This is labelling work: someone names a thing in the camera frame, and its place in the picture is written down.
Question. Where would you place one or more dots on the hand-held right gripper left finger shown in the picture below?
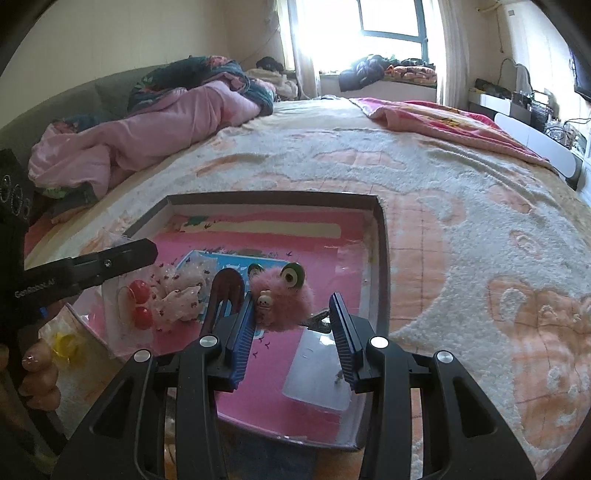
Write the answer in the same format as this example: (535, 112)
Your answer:
(242, 344)

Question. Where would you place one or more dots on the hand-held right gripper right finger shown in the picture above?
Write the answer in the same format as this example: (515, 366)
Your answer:
(342, 344)

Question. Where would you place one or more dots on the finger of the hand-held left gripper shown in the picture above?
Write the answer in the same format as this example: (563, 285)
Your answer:
(115, 261)

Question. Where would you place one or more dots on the pink fluffy hair clip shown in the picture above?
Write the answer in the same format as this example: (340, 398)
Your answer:
(281, 307)

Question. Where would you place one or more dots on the dark red hair clip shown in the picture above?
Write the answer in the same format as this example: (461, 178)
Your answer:
(226, 288)

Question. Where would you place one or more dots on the white dotted scrunchie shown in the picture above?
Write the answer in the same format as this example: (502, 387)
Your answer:
(180, 295)

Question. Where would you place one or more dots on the shallow dark box pink inside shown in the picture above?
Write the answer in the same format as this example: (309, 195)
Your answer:
(351, 258)

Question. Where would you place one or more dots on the person's left hand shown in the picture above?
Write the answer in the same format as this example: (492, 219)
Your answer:
(41, 374)

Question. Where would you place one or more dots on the clear plastic bag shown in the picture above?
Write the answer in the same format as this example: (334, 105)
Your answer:
(121, 241)

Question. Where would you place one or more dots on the clear plastic sleeve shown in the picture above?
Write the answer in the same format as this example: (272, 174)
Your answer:
(318, 374)

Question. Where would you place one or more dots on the yellow hair accessory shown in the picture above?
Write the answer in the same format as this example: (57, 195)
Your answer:
(64, 345)

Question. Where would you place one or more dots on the blue printed card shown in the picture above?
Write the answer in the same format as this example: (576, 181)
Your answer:
(231, 265)

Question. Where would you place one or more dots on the pink quilt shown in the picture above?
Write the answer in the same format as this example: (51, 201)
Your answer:
(161, 124)

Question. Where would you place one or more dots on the grey-green headboard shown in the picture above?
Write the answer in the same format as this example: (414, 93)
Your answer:
(60, 106)

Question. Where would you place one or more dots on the dark floral quilt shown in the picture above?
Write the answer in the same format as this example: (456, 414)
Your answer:
(198, 69)

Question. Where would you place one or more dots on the pink throw blanket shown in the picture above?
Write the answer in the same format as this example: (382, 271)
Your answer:
(438, 124)

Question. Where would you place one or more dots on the black cloth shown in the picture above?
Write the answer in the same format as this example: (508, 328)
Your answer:
(269, 64)

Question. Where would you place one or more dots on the dark puffer jacket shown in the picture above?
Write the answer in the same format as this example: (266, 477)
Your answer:
(362, 71)

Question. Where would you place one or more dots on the sheer white curtain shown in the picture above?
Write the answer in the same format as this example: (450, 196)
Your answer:
(445, 50)
(300, 50)

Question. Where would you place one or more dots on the pile of colourful cloth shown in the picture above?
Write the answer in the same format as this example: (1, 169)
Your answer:
(411, 71)

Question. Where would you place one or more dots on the white desk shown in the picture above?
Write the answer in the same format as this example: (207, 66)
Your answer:
(545, 138)

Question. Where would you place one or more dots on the window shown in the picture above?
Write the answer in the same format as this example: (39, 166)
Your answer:
(369, 27)

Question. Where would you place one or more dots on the white framed mirror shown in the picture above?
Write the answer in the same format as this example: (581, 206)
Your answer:
(521, 76)

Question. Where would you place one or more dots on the black wall television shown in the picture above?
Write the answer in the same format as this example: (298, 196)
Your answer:
(582, 74)

